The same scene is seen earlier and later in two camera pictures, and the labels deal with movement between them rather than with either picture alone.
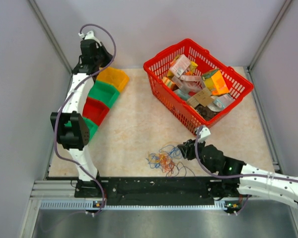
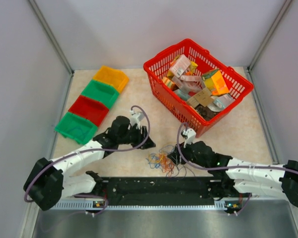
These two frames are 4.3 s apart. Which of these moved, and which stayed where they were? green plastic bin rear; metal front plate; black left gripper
Moved: black left gripper
Stayed: green plastic bin rear; metal front plate
